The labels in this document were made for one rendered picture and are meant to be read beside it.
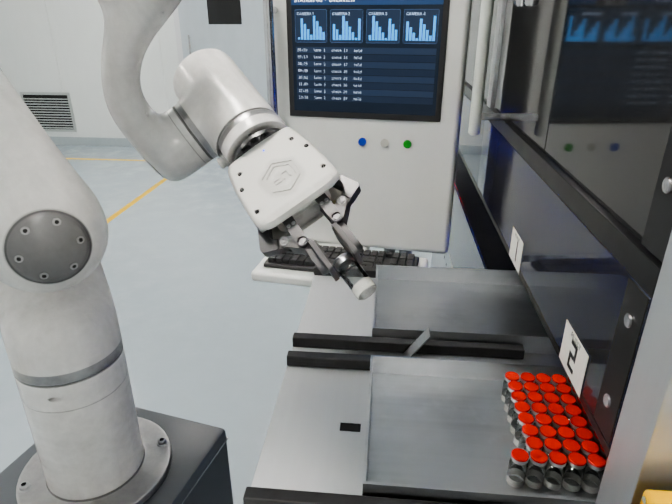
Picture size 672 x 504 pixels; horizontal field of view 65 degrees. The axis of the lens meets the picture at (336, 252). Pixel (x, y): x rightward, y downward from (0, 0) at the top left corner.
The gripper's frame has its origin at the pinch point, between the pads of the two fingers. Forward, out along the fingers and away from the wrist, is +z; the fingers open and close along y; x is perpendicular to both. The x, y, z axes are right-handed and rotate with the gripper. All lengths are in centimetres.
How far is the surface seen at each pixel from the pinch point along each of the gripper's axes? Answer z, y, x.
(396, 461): 16.2, -8.4, 27.7
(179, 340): -101, -73, 178
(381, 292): -16, 6, 58
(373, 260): -32, 12, 79
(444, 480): 21.5, -4.7, 26.9
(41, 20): -591, -84, 291
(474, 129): -30, 43, 50
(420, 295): -10, 13, 59
